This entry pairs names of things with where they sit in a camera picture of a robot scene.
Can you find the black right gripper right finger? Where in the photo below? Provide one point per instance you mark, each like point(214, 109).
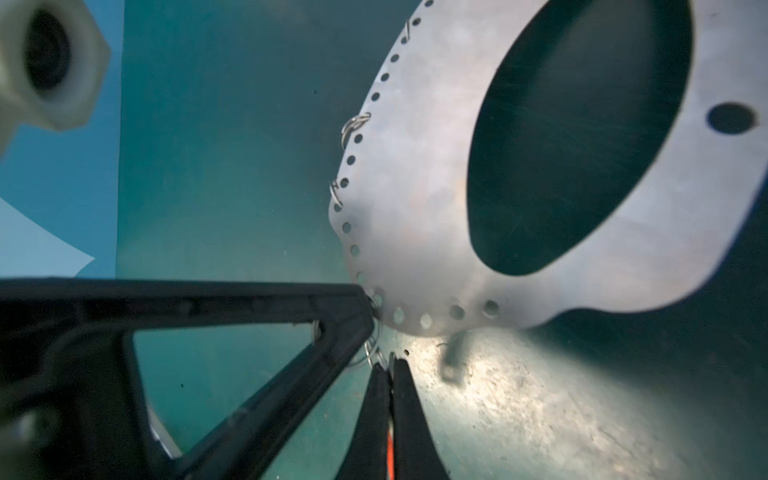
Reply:
point(415, 453)

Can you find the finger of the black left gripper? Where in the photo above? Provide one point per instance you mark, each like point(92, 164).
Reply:
point(72, 402)

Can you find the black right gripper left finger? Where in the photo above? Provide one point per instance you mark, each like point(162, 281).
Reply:
point(367, 455)

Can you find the red key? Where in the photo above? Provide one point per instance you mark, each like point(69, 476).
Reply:
point(374, 355)

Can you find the grey oval keyring plate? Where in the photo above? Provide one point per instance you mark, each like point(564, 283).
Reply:
point(400, 204)

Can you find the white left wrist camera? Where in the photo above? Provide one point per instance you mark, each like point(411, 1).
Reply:
point(54, 60)

